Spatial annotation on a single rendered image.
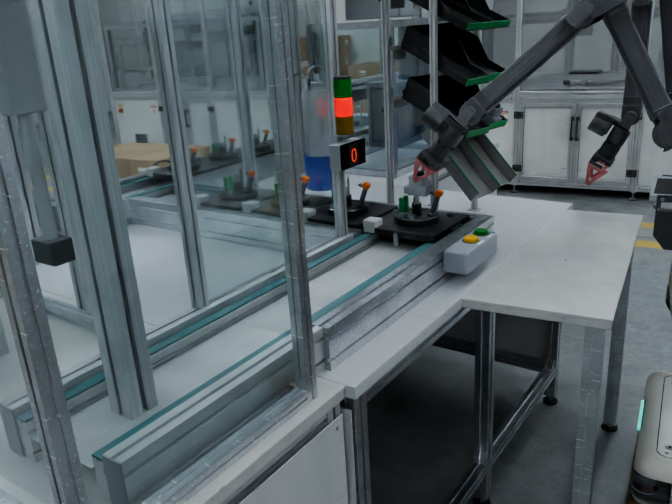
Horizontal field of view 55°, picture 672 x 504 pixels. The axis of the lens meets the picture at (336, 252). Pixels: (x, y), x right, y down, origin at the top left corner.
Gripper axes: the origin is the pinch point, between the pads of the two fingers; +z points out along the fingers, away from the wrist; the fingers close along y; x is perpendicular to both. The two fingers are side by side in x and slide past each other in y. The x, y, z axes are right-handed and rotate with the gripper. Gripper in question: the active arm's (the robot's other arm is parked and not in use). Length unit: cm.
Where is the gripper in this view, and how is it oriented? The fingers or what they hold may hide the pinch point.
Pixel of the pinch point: (418, 177)
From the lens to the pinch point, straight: 197.1
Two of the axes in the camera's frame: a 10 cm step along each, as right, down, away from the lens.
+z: -4.8, 6.4, 6.0
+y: -5.6, 3.1, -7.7
